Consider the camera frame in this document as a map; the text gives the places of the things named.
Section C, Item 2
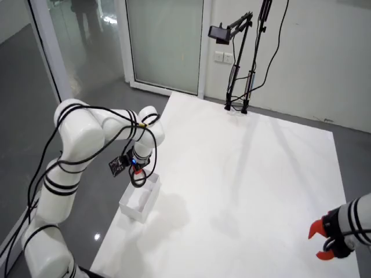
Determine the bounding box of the frosted glass door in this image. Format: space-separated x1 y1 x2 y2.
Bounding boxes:
124 0 205 96

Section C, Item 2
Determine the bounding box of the black jointed stand arm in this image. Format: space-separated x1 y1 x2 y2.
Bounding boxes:
241 0 274 115
224 10 254 112

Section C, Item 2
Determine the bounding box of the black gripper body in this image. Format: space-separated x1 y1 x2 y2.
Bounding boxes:
127 153 152 172
321 208 356 259

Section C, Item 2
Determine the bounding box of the black phone on stand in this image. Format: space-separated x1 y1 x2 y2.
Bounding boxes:
208 25 231 45

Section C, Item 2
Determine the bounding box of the black tape roll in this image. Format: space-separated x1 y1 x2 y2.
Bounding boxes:
129 170 147 188

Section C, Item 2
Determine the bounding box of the white rectangular bin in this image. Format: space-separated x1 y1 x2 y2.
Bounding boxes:
119 173 161 224

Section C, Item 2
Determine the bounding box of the person in dark clothes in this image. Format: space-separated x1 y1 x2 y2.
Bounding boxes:
71 0 104 45

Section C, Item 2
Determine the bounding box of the black stand with cables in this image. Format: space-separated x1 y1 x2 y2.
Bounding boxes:
230 0 290 105

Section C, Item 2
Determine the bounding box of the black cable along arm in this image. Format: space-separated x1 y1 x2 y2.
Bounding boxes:
0 104 161 276

